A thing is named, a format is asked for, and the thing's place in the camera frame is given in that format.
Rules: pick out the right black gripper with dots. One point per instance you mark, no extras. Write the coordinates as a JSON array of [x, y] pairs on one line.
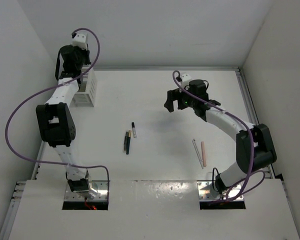
[[174, 94]]

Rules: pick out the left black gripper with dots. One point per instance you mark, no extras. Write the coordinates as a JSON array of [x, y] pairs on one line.
[[85, 52]]

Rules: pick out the pink makeup stick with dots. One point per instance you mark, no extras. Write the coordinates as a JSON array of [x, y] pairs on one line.
[[203, 153]]

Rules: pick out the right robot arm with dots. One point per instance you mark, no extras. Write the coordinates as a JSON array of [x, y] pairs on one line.
[[254, 147]]

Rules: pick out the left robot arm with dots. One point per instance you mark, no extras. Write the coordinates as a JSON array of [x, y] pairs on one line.
[[56, 125]]

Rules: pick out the black grey makeup pencil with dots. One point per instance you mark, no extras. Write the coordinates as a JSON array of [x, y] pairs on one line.
[[125, 141]]

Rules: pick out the white two-slot organizer box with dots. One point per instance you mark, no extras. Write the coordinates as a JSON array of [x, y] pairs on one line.
[[86, 95]]

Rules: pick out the thin clear silver stick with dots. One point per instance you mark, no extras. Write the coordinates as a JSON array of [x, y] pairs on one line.
[[197, 153]]

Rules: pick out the black clear mascara tube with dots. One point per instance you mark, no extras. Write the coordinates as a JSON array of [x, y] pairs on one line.
[[133, 130]]

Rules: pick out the dark green gold pencil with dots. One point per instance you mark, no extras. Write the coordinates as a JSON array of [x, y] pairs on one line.
[[128, 143]]

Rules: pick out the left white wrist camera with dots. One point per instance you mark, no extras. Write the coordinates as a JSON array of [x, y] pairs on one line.
[[80, 40]]

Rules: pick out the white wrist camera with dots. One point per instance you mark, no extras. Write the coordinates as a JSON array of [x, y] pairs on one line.
[[80, 40], [186, 78]]

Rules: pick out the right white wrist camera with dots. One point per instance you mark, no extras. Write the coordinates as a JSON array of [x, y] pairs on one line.
[[186, 78]]

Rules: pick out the aluminium frame rail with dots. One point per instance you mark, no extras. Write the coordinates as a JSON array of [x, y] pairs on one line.
[[247, 99]]

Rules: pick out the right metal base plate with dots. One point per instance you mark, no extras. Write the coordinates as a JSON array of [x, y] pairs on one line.
[[207, 194]]

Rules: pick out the metal base plate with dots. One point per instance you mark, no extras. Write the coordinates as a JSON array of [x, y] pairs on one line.
[[207, 194], [98, 193]]

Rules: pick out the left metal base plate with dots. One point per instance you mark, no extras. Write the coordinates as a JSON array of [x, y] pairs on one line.
[[98, 193]]

